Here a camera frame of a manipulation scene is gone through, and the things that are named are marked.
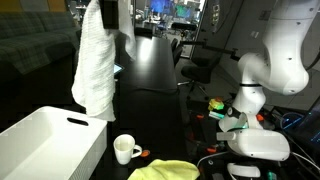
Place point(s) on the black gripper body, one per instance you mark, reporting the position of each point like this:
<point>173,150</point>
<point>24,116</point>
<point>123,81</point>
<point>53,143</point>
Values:
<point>109,15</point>

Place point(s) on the white towel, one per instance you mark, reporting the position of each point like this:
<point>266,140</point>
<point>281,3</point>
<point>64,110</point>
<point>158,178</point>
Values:
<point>95,66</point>

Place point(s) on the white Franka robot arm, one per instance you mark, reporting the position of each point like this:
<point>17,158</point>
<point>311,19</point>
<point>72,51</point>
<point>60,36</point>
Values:
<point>283,66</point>

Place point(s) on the white ceramic mug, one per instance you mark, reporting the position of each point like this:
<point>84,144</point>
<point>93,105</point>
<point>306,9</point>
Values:
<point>123,150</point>

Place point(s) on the teal white small box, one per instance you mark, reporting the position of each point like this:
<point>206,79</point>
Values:
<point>216,115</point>

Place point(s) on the white plastic storage box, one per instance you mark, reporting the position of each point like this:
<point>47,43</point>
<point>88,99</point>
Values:
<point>33,143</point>

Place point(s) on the green plaid sofa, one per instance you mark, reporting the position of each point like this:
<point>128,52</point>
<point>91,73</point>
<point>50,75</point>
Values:
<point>23,36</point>

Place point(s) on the black rolling office chair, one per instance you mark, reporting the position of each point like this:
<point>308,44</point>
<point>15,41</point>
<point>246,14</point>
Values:
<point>196,71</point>

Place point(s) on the small orange plastic part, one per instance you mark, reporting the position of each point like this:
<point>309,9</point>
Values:
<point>260,117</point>
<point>211,150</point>
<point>200,116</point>

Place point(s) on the yellow-green microfibre cloth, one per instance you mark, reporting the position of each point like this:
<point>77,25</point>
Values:
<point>166,171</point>

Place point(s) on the white VR headset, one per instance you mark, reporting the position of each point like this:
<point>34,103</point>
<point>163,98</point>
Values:
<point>260,145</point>

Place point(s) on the white VR controller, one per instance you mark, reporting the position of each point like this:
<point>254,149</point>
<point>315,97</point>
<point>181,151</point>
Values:
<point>243,170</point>

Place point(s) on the dark laptop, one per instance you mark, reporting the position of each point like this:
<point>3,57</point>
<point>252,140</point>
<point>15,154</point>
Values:
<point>310,133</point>

